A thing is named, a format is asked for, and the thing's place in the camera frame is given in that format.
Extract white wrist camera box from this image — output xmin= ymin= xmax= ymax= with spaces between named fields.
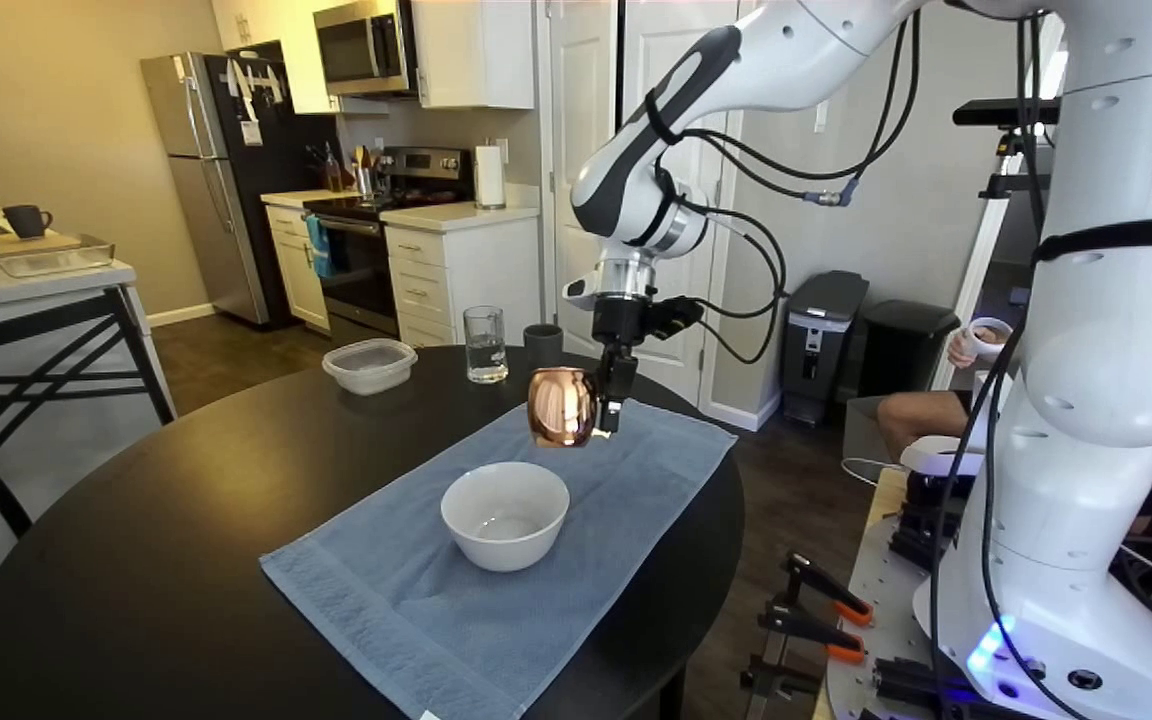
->
xmin=560 ymin=273 xmax=600 ymax=309

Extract black stove oven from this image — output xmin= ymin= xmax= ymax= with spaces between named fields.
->
xmin=306 ymin=150 xmax=471 ymax=341

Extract clear plastic food container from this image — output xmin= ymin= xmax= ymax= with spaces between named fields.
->
xmin=321 ymin=337 xmax=415 ymax=397

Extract black chair near counter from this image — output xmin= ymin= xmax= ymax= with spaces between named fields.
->
xmin=0 ymin=288 xmax=175 ymax=536

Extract black trash bin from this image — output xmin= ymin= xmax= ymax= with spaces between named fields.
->
xmin=784 ymin=273 xmax=868 ymax=424

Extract copper mug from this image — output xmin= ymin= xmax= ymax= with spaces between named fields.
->
xmin=527 ymin=364 xmax=591 ymax=448

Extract grey coffee mug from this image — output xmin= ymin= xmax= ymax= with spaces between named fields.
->
xmin=524 ymin=324 xmax=563 ymax=360

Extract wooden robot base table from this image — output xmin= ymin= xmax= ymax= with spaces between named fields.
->
xmin=811 ymin=464 xmax=930 ymax=720

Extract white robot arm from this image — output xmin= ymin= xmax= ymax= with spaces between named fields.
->
xmin=570 ymin=0 xmax=1152 ymax=720

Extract black camera on stand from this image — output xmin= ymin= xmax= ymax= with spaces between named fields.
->
xmin=952 ymin=99 xmax=1061 ymax=202

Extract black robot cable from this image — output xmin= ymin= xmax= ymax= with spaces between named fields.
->
xmin=639 ymin=14 xmax=926 ymax=369

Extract paper towel roll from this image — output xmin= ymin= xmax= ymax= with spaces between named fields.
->
xmin=475 ymin=146 xmax=508 ymax=210

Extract clear glass pitcher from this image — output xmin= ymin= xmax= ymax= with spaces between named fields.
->
xmin=462 ymin=303 xmax=508 ymax=384

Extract blue cloth towel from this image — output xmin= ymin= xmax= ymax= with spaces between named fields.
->
xmin=260 ymin=402 xmax=735 ymax=720

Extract white upper cabinets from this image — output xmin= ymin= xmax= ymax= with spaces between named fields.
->
xmin=209 ymin=0 xmax=535 ymax=116

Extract orange black clamp upper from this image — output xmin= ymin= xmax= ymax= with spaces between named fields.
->
xmin=784 ymin=551 xmax=873 ymax=628

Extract microwave oven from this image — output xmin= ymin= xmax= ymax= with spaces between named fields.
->
xmin=312 ymin=0 xmax=410 ymax=97

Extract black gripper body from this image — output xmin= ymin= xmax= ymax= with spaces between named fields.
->
xmin=591 ymin=295 xmax=704 ymax=358

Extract stainless steel refrigerator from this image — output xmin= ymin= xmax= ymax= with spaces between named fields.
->
xmin=139 ymin=43 xmax=337 ymax=328

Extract orange black clamp lower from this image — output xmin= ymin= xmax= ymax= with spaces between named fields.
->
xmin=760 ymin=600 xmax=863 ymax=664

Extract white kitchen counter cabinet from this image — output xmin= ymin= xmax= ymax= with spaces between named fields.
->
xmin=0 ymin=234 xmax=137 ymax=309

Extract white ceramic bowl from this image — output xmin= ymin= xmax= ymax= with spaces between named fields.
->
xmin=440 ymin=460 xmax=570 ymax=571

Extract orange black clamp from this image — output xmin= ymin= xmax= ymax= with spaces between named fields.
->
xmin=760 ymin=600 xmax=863 ymax=664
xmin=784 ymin=551 xmax=873 ymax=628

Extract round black table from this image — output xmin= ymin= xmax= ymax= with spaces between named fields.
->
xmin=0 ymin=349 xmax=744 ymax=720

